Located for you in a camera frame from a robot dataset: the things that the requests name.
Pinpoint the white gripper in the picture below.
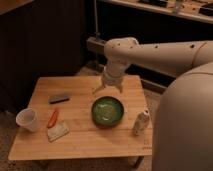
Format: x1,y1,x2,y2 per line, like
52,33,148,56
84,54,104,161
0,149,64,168
92,66,124,94

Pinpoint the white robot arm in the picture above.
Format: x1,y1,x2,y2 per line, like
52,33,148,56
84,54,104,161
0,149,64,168
102,37,213,171

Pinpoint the green ceramic bowl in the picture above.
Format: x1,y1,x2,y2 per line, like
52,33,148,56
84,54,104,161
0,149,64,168
91,96,124,127

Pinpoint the wooden table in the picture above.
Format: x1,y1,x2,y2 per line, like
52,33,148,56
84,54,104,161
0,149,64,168
8,75,152,160

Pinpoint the white plastic bottle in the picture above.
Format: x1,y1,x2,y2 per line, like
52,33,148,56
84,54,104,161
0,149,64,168
133,110,150,136

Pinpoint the vertical metal pole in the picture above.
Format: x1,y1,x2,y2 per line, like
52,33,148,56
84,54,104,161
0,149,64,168
93,0,100,39

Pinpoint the dark grey rectangular block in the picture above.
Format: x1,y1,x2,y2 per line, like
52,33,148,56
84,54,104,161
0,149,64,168
49,94,70,104

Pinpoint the orange carrot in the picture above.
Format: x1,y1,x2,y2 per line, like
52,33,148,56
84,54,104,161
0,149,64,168
47,110,59,128

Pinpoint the white green sponge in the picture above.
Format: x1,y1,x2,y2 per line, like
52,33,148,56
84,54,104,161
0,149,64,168
47,121,69,142

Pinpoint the background shelf unit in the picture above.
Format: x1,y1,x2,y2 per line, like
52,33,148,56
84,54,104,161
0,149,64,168
86,0,213,92

